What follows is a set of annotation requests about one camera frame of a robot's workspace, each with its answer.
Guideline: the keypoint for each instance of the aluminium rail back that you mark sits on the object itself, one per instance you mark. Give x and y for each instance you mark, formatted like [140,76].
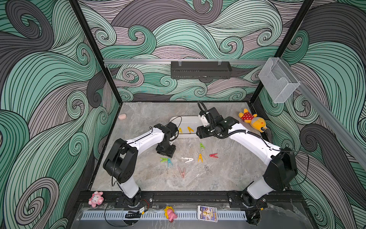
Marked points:
[134,61]

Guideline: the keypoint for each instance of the black wall tray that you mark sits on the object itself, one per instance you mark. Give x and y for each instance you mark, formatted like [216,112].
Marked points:
[201,70]

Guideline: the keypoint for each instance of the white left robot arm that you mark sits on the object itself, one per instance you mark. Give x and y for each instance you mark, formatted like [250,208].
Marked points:
[121,160]

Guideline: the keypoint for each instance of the white plastic storage box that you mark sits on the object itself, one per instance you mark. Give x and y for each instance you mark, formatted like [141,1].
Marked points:
[187,121]

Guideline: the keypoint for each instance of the aluminium rail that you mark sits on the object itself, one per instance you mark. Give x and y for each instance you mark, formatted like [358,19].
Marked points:
[134,61]
[341,104]

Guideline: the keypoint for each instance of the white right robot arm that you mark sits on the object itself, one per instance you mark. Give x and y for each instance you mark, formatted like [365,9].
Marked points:
[281,165]

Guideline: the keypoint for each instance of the red clothespin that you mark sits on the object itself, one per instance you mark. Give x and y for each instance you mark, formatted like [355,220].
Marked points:
[215,155]

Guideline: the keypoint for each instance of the teal clothespin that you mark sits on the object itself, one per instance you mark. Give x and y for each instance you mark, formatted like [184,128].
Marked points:
[169,163]

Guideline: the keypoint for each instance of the pink eraser blob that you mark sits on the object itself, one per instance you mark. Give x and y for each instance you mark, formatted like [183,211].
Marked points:
[122,116]

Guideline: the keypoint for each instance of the grey clothespin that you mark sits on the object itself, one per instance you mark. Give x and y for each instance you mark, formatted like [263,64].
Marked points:
[207,169]

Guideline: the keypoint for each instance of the pink clothespin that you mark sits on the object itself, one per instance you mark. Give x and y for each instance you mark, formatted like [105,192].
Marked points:
[181,171]

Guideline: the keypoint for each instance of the yellow plush bear toy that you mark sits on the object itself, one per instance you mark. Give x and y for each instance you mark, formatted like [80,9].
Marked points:
[254,120]

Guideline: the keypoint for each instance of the black corner frame post right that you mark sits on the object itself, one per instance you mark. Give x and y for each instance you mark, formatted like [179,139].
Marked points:
[294,27]

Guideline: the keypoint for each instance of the white slotted cable duct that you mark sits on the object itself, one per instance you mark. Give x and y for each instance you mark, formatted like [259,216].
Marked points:
[221,215]

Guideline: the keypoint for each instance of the playing card box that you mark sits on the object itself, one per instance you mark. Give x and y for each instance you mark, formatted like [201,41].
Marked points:
[206,213]

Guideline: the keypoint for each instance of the orange clothespin centre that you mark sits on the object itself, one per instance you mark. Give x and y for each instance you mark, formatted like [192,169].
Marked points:
[200,158]

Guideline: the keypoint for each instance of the clear plastic wall bin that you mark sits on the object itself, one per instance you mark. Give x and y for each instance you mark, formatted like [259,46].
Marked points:
[279,80]

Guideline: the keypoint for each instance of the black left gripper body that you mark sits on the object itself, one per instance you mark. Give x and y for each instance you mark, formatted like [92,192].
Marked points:
[167,150]

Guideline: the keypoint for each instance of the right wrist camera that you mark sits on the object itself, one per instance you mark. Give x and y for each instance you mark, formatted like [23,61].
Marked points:
[203,119]

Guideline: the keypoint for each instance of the black corner frame post left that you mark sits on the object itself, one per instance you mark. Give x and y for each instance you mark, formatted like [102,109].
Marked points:
[87,31]

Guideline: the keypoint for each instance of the aluminium rail right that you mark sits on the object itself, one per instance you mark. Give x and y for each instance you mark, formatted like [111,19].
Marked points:
[341,104]

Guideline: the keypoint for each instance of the white clothespin centre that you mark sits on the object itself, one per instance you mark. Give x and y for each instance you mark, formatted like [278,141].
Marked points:
[187,159]

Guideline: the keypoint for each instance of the pink yellow plush toy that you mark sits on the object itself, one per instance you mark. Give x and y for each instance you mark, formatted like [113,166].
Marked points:
[170,214]

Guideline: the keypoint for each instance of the black corner frame post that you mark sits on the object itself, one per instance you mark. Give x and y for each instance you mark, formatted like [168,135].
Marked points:
[294,27]
[87,31]

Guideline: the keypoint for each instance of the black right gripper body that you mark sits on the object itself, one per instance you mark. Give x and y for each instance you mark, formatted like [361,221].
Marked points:
[207,130]

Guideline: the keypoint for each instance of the pink pig plush toy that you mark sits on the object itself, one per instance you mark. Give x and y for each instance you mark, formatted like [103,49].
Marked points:
[96,199]

